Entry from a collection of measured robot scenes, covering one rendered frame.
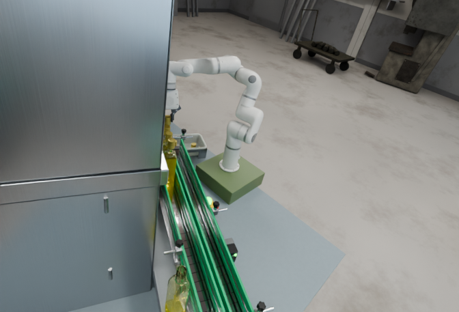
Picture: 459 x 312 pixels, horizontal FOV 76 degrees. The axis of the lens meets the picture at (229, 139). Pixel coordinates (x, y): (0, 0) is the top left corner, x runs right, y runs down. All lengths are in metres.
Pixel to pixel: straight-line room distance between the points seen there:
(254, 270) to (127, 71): 1.09
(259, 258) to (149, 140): 0.93
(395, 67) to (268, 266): 6.73
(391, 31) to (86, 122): 8.39
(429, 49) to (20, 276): 7.55
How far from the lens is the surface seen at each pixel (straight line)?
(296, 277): 1.54
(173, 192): 1.53
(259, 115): 1.58
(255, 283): 1.45
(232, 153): 1.70
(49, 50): 0.69
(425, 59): 7.75
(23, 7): 0.67
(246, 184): 1.71
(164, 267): 1.27
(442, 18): 7.38
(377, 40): 8.89
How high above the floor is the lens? 1.95
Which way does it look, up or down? 33 degrees down
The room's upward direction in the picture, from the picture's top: 13 degrees clockwise
